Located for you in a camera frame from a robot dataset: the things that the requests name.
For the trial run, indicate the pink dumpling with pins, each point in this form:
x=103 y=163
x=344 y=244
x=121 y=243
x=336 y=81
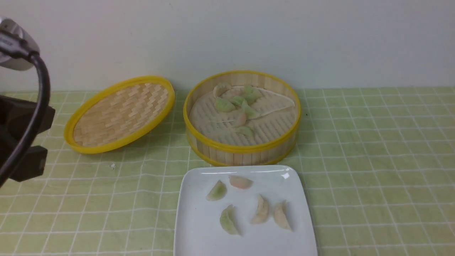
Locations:
x=240 y=182
x=232 y=93

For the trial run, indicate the green dumpling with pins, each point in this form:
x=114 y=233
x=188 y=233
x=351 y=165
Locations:
x=245 y=131
x=224 y=105
x=227 y=221
x=251 y=94
x=249 y=111
x=217 y=192

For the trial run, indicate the cream dumpling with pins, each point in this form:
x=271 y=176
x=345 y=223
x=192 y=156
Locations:
x=279 y=215
x=220 y=89
x=262 y=211

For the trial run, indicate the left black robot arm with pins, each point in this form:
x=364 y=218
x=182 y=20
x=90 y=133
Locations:
x=23 y=120

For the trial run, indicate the white square plate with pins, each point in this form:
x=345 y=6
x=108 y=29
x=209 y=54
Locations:
x=197 y=228

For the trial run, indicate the green dumpling on plate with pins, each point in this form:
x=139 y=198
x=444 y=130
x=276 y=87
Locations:
x=227 y=221

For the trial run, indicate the cream dumpling on plate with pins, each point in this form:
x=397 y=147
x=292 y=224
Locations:
x=262 y=211

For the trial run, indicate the yellow rimmed bamboo steamer basket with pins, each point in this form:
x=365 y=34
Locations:
x=219 y=154

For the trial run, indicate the green dumpling bottom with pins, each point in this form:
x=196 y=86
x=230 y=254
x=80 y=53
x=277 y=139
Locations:
x=245 y=131

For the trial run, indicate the yellow rimmed bamboo steamer lid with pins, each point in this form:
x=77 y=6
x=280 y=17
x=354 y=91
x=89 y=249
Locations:
x=119 y=115

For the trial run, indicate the green checkered tablecloth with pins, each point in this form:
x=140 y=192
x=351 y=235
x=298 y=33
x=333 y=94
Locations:
x=377 y=167

